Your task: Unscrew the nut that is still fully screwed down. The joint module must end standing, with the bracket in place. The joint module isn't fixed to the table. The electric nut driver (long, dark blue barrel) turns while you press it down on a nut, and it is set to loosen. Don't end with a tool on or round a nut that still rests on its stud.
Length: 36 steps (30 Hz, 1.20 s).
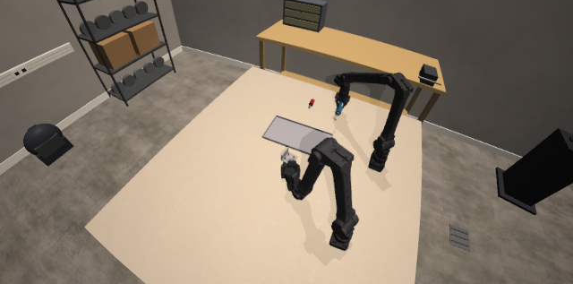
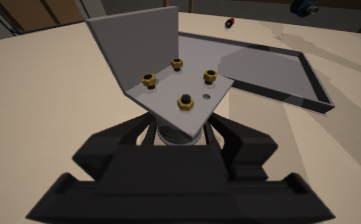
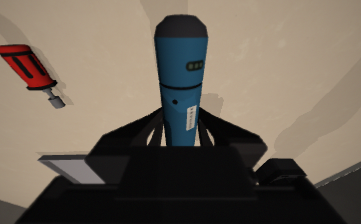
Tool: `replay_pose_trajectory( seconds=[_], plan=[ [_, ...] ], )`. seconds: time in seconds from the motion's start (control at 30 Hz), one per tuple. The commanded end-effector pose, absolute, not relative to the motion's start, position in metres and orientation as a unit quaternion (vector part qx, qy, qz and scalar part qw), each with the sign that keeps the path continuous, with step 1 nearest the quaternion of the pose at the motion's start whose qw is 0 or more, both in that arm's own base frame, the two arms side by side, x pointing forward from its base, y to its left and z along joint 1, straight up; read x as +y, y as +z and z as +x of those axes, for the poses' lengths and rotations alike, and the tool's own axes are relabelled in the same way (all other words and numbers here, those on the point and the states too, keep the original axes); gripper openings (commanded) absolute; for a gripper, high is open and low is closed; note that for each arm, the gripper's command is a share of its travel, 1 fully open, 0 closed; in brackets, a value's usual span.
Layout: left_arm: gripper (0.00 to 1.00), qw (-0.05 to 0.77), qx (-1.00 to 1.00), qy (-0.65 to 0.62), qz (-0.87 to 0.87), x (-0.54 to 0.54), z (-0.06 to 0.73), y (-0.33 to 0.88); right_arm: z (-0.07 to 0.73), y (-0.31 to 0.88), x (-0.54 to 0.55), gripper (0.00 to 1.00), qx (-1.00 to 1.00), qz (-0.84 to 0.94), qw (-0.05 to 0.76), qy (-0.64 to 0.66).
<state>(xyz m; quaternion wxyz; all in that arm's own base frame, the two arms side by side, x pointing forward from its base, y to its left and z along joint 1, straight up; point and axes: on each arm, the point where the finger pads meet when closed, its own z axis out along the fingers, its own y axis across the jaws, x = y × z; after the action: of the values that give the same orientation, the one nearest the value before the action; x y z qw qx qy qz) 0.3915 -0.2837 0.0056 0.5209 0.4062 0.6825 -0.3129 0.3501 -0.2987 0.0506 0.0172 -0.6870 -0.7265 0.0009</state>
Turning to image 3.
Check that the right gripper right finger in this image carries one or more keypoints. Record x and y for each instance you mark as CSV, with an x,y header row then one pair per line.
x,y
249,145

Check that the red hand nut driver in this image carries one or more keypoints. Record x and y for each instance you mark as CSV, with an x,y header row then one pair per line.
x,y
25,63

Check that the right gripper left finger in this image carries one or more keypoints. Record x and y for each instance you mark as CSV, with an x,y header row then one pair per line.
x,y
137,132

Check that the dark blue nut driver barrel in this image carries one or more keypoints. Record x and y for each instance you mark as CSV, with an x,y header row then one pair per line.
x,y
180,46

